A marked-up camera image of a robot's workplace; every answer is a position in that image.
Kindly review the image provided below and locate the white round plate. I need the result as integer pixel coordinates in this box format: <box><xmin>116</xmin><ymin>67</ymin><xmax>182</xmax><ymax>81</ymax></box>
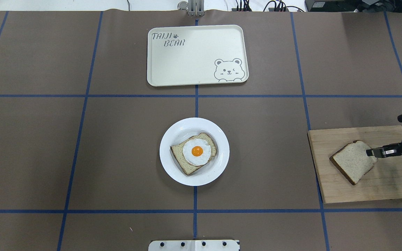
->
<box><xmin>159</xmin><ymin>117</ymin><xmax>230</xmax><ymax>186</ymax></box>

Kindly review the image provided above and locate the wooden cutting board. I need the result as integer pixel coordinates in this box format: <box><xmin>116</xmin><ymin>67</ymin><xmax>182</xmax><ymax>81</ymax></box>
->
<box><xmin>308</xmin><ymin>125</ymin><xmax>402</xmax><ymax>204</ymax></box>

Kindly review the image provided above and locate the fried egg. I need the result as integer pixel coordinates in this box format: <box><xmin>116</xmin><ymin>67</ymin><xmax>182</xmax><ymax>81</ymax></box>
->
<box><xmin>182</xmin><ymin>138</ymin><xmax>213</xmax><ymax>166</ymax></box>

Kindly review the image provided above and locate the cream bear tray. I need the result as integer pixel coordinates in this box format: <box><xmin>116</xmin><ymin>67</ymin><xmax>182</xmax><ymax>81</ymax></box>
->
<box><xmin>147</xmin><ymin>24</ymin><xmax>249</xmax><ymax>87</ymax></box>

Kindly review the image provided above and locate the small metal cylinder weight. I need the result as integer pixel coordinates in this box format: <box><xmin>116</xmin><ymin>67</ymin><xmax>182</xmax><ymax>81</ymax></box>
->
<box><xmin>177</xmin><ymin>1</ymin><xmax>189</xmax><ymax>10</ymax></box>

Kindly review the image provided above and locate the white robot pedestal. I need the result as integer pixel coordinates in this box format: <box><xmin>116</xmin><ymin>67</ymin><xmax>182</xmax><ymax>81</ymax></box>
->
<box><xmin>148</xmin><ymin>239</ymin><xmax>241</xmax><ymax>251</ymax></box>

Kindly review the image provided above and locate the aluminium frame post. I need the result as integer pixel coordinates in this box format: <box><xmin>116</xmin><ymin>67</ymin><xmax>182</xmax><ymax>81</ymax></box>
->
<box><xmin>187</xmin><ymin>0</ymin><xmax>204</xmax><ymax>17</ymax></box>

